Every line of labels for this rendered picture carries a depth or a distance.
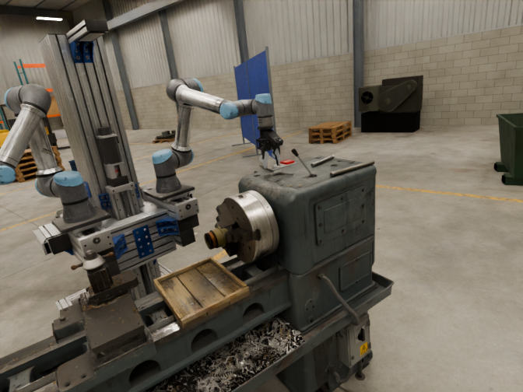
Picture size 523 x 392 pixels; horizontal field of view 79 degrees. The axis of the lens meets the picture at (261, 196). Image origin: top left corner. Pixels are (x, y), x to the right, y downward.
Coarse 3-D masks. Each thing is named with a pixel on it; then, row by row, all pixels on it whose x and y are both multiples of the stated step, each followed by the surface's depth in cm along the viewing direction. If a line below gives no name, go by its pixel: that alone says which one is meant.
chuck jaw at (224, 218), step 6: (222, 204) 145; (216, 210) 146; (222, 210) 144; (228, 210) 145; (222, 216) 142; (228, 216) 143; (216, 222) 140; (222, 222) 141; (228, 222) 142; (234, 222) 143; (222, 228) 141
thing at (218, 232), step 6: (216, 228) 139; (210, 234) 135; (216, 234) 135; (222, 234) 136; (210, 240) 134; (216, 240) 135; (222, 240) 136; (210, 246) 138; (216, 246) 137; (222, 246) 138
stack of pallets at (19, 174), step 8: (24, 152) 831; (56, 152) 901; (24, 160) 894; (32, 160) 879; (56, 160) 912; (16, 168) 819; (24, 168) 864; (32, 168) 850; (64, 168) 923; (16, 176) 849; (24, 176) 835; (32, 176) 888
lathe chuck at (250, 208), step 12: (228, 204) 143; (240, 204) 135; (252, 204) 136; (240, 216) 136; (252, 216) 132; (264, 216) 134; (228, 228) 151; (252, 228) 131; (264, 228) 133; (252, 240) 133; (264, 240) 134; (240, 252) 147; (252, 252) 136; (264, 252) 138
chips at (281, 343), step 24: (240, 336) 151; (264, 336) 153; (288, 336) 144; (216, 360) 142; (240, 360) 132; (264, 360) 135; (168, 384) 134; (192, 384) 133; (216, 384) 128; (240, 384) 127
